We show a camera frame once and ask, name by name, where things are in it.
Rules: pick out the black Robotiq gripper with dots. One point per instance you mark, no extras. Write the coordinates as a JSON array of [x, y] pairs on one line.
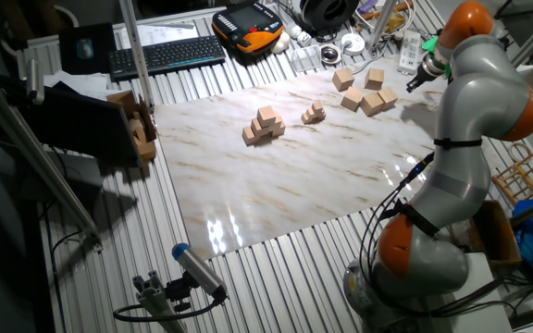
[[424, 76]]

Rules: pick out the large wooden cube block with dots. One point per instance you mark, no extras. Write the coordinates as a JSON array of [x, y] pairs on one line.
[[389, 97], [352, 99], [374, 78], [372, 104], [343, 79]]

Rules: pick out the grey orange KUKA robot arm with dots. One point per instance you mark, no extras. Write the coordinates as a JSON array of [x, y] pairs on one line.
[[479, 92]]

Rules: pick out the white power strip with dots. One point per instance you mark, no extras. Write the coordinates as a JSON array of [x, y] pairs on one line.
[[410, 51]]

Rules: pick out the round white power socket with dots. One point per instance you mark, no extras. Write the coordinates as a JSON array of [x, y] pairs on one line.
[[353, 44]]

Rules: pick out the metal bowl with white rim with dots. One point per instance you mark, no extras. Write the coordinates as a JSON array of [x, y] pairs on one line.
[[330, 54]]

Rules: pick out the small wooden cube block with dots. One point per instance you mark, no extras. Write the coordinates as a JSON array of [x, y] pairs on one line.
[[305, 119], [317, 107], [323, 111], [309, 113], [322, 116]]

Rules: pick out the clear gridded plastic box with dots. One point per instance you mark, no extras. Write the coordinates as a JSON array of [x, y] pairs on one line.
[[306, 57]]

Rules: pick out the black filament spool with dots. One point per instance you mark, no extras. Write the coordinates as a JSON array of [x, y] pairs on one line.
[[324, 14]]

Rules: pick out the white power adapter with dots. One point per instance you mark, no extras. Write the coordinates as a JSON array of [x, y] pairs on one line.
[[296, 32]]

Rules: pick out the wooden lattice rack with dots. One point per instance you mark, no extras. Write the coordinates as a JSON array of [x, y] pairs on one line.
[[500, 185]]

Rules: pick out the medium wooden cube block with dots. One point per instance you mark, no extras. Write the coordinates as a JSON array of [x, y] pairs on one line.
[[266, 115], [279, 130], [279, 120], [249, 135], [256, 127]]

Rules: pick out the white egg shaped object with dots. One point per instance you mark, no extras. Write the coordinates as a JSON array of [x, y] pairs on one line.
[[281, 42]]

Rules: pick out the brown wooden tray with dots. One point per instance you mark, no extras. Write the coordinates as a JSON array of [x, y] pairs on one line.
[[498, 236]]

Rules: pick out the marble pattern table mat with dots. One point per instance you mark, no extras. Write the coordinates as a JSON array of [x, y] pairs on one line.
[[271, 185]]

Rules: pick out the black orange teach pendant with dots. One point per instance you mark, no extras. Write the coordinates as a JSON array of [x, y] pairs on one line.
[[248, 20]]

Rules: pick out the black computer keyboard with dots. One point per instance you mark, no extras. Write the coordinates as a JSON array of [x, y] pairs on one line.
[[169, 55]]

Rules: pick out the white paper sheet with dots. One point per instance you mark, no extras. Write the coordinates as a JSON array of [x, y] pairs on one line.
[[77, 83], [164, 33]]

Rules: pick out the brown cardboard box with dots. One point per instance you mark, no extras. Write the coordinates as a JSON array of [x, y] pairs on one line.
[[148, 150]]

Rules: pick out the pale wooden block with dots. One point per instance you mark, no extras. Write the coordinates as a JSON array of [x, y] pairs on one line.
[[140, 135], [135, 125]]

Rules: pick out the dark computer mouse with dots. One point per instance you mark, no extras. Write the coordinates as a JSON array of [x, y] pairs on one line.
[[84, 48]]

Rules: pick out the black flat panel screen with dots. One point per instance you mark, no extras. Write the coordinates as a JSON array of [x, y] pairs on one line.
[[81, 125]]

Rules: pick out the short aluminium profile piece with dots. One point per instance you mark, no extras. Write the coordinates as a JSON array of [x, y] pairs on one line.
[[155, 305]]

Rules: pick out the black mouse pad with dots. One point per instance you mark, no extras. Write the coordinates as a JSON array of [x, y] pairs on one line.
[[70, 55]]

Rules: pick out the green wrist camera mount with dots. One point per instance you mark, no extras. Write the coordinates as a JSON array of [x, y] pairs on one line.
[[430, 45]]

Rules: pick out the aluminium frame post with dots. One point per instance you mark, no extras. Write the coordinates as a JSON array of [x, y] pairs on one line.
[[136, 55], [380, 25]]

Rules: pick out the silver camera with blue tip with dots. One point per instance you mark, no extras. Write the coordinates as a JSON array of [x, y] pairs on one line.
[[199, 270]]

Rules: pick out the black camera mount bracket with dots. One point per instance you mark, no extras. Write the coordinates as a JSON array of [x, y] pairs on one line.
[[178, 291]]

